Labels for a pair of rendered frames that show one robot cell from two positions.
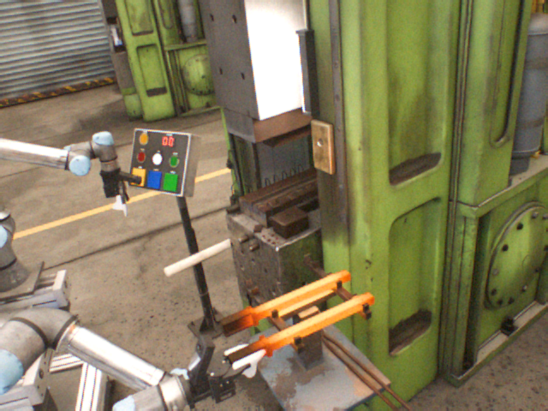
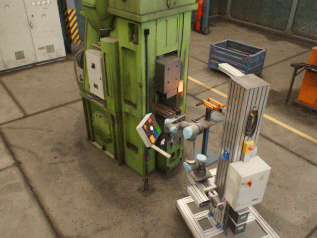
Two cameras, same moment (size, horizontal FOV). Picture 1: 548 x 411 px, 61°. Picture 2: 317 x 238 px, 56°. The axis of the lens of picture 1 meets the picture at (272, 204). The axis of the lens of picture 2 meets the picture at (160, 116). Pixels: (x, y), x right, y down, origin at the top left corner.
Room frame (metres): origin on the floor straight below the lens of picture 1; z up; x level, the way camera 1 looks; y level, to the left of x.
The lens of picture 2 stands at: (2.64, 3.43, 3.15)
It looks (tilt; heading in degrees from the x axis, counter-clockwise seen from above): 32 degrees down; 256
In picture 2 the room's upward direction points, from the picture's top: 1 degrees clockwise
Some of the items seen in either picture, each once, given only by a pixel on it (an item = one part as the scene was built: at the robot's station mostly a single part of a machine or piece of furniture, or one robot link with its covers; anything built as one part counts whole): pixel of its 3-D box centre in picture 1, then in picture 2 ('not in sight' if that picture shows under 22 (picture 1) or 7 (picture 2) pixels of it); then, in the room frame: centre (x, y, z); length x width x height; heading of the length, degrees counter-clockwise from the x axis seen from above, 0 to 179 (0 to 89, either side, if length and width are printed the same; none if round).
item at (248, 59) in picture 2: not in sight; (235, 59); (-0.94, -3.10, 0.36); 1.20 x 0.80 x 0.72; 120
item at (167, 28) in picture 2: not in sight; (155, 30); (1.81, -0.24, 2.06); 0.44 x 0.41 x 0.47; 122
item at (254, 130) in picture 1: (284, 110); (160, 88); (1.77, -0.09, 1.32); 0.42 x 0.20 x 0.10; 122
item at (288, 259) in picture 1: (307, 248); (162, 124); (1.73, -0.13, 0.69); 0.56 x 0.38 x 0.45; 122
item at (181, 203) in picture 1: (193, 249); (146, 160); (2.09, 0.45, 0.54); 0.04 x 0.04 x 1.08; 32
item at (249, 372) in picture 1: (250, 366); not in sight; (0.82, 0.10, 0.98); 0.09 x 0.03 x 0.06; 111
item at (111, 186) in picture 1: (113, 181); (167, 135); (1.86, 0.66, 1.07); 0.09 x 0.08 x 0.12; 99
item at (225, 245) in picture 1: (207, 253); (157, 149); (1.90, 0.34, 0.62); 0.44 x 0.05 x 0.05; 122
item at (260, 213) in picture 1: (293, 192); (160, 110); (1.77, -0.09, 0.96); 0.42 x 0.20 x 0.09; 122
